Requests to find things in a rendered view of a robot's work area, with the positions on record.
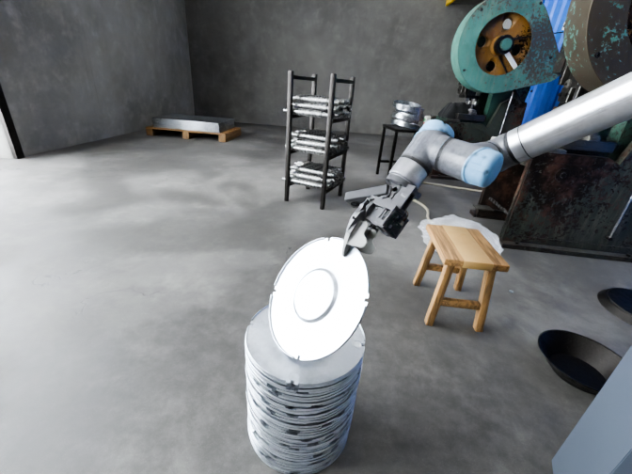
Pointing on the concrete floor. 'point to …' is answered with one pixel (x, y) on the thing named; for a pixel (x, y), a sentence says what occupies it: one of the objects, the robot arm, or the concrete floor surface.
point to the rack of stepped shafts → (303, 171)
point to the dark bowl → (578, 359)
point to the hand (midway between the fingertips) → (344, 250)
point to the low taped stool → (463, 247)
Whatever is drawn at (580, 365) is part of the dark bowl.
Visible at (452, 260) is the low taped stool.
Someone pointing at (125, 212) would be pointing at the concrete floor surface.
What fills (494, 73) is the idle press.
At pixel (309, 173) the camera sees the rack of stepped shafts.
